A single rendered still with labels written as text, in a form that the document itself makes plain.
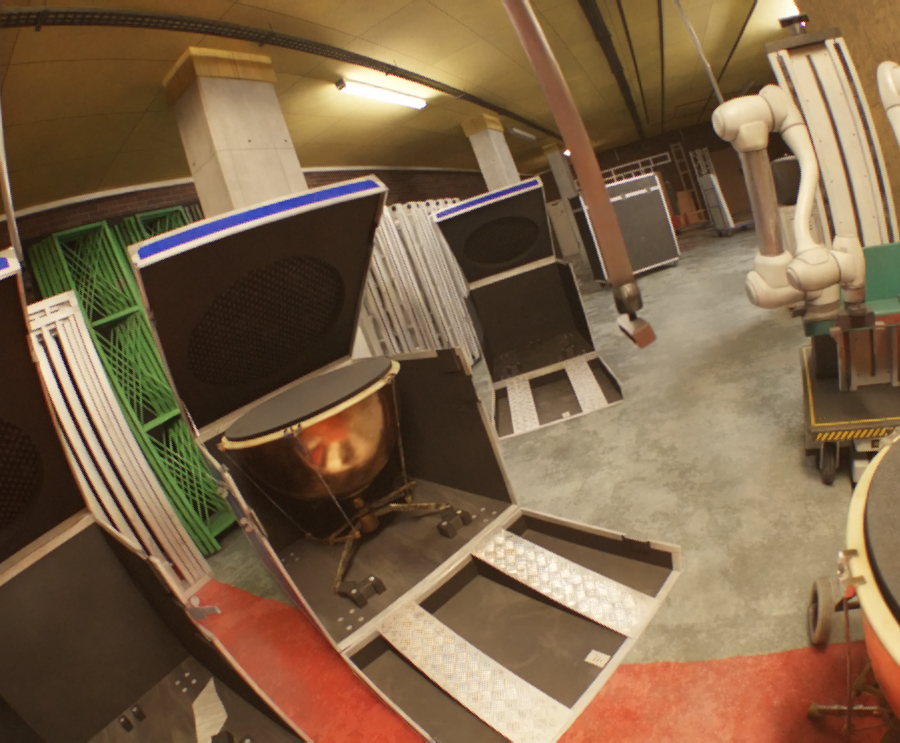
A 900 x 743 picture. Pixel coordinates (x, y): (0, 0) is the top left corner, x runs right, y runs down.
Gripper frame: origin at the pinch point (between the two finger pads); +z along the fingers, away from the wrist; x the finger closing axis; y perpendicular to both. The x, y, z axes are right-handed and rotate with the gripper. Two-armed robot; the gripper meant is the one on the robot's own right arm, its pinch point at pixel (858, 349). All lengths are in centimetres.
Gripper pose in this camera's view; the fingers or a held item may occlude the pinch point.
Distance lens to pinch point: 170.4
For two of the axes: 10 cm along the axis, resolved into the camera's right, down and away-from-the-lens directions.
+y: 6.1, -4.0, 6.9
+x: -7.2, 0.9, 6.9
